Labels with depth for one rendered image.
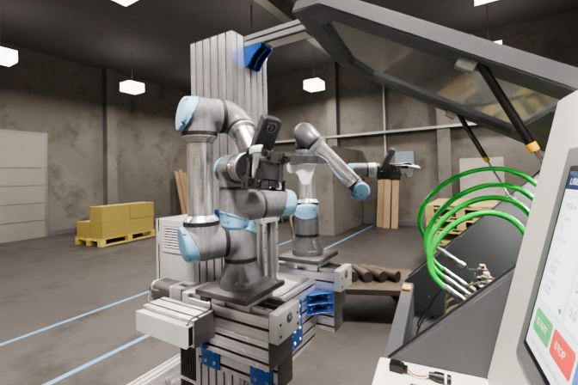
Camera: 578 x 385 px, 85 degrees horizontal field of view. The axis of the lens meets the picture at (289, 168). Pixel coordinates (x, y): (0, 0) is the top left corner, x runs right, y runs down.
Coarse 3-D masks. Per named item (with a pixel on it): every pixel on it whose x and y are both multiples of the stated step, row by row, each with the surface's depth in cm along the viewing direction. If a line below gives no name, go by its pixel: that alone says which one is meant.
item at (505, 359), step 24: (576, 96) 53; (576, 120) 51; (552, 144) 60; (576, 144) 49; (552, 168) 57; (552, 192) 54; (528, 240) 61; (528, 264) 58; (528, 288) 55; (504, 312) 65; (504, 336) 62; (504, 360) 59; (504, 384) 56; (528, 384) 47
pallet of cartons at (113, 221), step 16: (96, 208) 692; (112, 208) 703; (128, 208) 738; (144, 208) 779; (80, 224) 713; (96, 224) 690; (112, 224) 702; (128, 224) 738; (144, 224) 779; (80, 240) 717; (96, 240) 686; (112, 240) 743; (128, 240) 736
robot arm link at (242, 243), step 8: (232, 232) 105; (240, 232) 106; (248, 232) 107; (256, 232) 111; (232, 240) 104; (240, 240) 106; (248, 240) 107; (256, 240) 112; (232, 248) 105; (240, 248) 106; (248, 248) 107; (256, 248) 111; (224, 256) 105; (232, 256) 106; (240, 256) 106; (248, 256) 107
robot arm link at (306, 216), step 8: (304, 208) 150; (312, 208) 150; (296, 216) 151; (304, 216) 149; (312, 216) 149; (296, 224) 152; (304, 224) 149; (312, 224) 149; (296, 232) 152; (304, 232) 148; (312, 232) 149
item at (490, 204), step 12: (432, 204) 446; (456, 204) 437; (480, 204) 429; (492, 204) 425; (432, 216) 432; (456, 216) 417; (432, 228) 432; (444, 228) 436; (456, 228) 433; (444, 240) 434
